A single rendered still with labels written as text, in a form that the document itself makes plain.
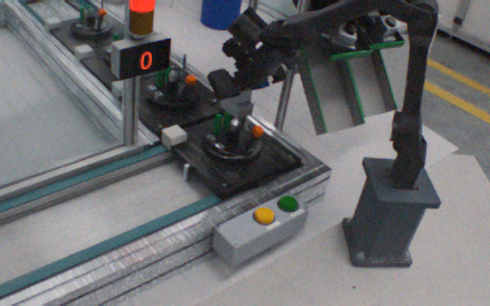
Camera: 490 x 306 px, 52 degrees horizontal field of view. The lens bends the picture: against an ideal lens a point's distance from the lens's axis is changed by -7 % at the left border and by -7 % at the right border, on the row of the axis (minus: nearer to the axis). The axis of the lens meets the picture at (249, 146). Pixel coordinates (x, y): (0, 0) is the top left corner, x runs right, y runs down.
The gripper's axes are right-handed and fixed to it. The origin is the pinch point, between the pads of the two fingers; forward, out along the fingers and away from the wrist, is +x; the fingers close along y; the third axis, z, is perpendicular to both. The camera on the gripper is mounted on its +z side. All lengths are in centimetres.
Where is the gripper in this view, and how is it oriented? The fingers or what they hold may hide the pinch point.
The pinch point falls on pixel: (236, 86)
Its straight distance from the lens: 119.5
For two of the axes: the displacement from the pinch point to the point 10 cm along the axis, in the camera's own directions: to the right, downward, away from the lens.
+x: -4.9, 3.5, 8.0
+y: -7.5, 2.9, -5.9
